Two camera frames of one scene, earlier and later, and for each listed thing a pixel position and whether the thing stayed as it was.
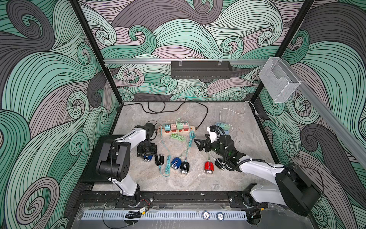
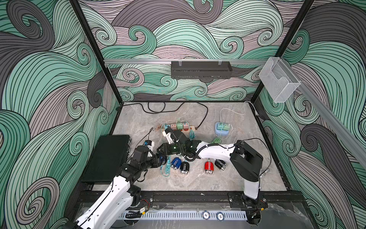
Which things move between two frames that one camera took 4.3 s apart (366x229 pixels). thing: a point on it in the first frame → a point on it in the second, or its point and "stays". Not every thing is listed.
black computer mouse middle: (184, 168) stays
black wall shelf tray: (200, 70) stays
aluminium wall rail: (226, 60) stays
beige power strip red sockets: (181, 132) stays
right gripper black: (202, 143) → (166, 149)
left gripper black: (153, 150) → (156, 161)
